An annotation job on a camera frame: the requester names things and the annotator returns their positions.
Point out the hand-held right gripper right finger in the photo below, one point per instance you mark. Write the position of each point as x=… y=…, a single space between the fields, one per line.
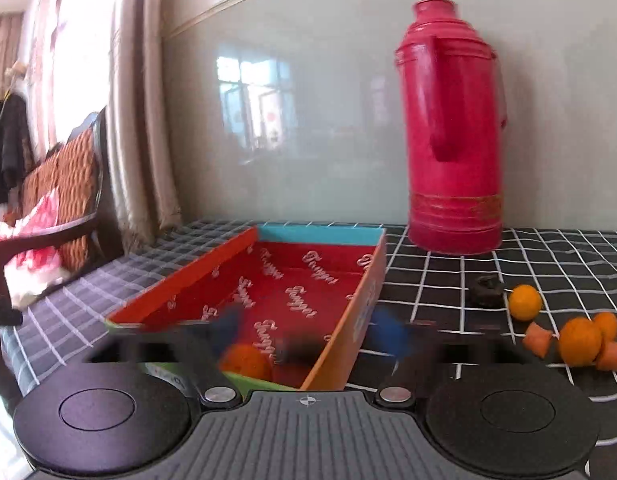
x=389 y=331

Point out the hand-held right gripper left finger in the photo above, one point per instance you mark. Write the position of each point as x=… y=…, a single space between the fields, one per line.
x=227 y=324

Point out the orange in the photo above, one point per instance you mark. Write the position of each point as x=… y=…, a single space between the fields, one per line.
x=608 y=324
x=524 y=302
x=247 y=361
x=580 y=343

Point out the red and orange cardboard box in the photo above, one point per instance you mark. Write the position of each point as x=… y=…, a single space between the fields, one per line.
x=308 y=285

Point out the dark brown fruit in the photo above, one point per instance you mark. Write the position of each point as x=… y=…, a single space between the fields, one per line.
x=485 y=291

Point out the carrot piece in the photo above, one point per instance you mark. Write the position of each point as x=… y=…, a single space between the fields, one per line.
x=538 y=340
x=612 y=356

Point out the red thermos flask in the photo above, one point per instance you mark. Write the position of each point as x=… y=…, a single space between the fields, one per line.
x=453 y=150

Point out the wooden sofa with patterned cushions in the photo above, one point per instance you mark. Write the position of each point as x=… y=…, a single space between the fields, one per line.
x=76 y=180

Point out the red and white plastic bag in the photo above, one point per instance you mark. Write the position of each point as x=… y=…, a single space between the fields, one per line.
x=38 y=230

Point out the beige curtain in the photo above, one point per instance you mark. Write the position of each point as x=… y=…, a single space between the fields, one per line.
x=138 y=110

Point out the black coat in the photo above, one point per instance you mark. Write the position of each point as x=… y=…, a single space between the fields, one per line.
x=8 y=145

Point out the pink sheer curtain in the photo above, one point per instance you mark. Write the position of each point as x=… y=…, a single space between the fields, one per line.
x=71 y=50

